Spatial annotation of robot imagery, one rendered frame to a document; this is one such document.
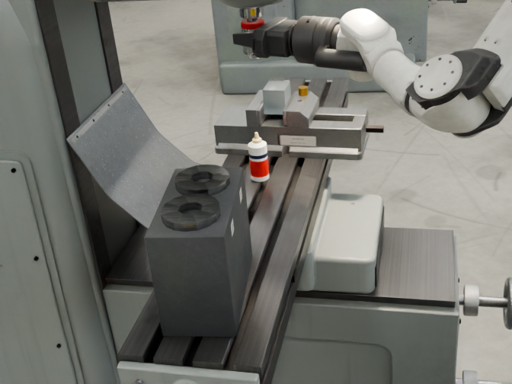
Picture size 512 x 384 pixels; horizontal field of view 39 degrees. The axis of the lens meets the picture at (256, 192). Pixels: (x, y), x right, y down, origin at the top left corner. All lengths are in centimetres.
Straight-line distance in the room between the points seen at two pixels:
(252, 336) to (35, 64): 67
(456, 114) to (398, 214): 209
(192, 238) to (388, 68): 44
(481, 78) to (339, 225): 61
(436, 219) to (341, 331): 165
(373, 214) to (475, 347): 101
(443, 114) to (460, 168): 247
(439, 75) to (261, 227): 49
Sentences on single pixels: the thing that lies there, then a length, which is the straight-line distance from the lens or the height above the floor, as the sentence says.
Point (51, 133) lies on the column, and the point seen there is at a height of 110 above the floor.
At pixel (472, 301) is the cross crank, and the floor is 64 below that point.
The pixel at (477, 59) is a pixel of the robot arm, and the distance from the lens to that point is 111.
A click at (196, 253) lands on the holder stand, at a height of 108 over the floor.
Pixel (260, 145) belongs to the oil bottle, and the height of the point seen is 101.
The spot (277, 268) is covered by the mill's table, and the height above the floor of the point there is 92.
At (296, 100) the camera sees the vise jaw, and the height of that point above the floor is 103.
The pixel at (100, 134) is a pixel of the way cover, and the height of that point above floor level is 104.
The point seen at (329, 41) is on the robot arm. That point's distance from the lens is 134.
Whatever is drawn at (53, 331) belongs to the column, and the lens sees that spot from 174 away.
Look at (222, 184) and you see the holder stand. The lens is 115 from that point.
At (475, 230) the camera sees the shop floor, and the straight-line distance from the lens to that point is 313.
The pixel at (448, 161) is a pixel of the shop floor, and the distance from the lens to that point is 367.
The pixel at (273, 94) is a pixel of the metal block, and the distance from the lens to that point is 165.
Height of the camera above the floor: 166
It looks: 29 degrees down
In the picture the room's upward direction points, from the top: 5 degrees counter-clockwise
